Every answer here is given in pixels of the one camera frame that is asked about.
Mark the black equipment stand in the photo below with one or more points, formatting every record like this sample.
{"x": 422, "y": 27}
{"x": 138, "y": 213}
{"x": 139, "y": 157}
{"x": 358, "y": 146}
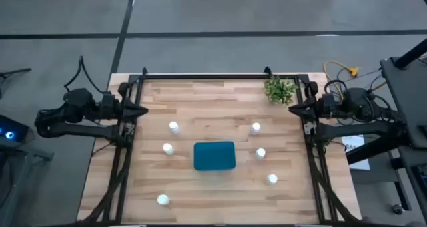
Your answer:
{"x": 407, "y": 97}

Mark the blue plastic basket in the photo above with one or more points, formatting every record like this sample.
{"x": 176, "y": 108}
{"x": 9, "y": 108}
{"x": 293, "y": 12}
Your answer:
{"x": 214, "y": 155}

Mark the black device with blue lights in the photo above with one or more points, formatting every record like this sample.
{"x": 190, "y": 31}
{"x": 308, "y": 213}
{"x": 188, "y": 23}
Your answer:
{"x": 13, "y": 128}

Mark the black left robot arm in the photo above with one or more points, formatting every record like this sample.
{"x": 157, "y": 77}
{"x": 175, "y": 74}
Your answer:
{"x": 76, "y": 130}

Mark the black stand leg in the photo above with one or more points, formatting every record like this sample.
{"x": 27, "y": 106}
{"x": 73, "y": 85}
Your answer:
{"x": 16, "y": 71}

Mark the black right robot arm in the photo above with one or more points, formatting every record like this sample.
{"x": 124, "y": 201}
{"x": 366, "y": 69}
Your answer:
{"x": 353, "y": 128}

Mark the green plant in white pot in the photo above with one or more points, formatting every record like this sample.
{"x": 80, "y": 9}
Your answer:
{"x": 279, "y": 91}

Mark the white pill bottle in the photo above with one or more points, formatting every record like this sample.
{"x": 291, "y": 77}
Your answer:
{"x": 260, "y": 153}
{"x": 168, "y": 148}
{"x": 163, "y": 199}
{"x": 255, "y": 127}
{"x": 173, "y": 127}
{"x": 272, "y": 178}

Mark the white paper sheet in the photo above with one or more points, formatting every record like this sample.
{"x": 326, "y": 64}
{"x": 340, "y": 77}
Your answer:
{"x": 358, "y": 147}

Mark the black aluminium rig frame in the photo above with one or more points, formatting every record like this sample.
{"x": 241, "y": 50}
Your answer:
{"x": 217, "y": 76}

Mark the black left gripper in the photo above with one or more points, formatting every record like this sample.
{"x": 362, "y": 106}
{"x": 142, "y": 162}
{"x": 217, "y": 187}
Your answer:
{"x": 111, "y": 107}

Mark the black caster wheel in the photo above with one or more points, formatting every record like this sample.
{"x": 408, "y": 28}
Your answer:
{"x": 397, "y": 209}

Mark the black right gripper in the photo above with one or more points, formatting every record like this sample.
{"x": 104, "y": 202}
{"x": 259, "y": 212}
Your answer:
{"x": 327, "y": 107}

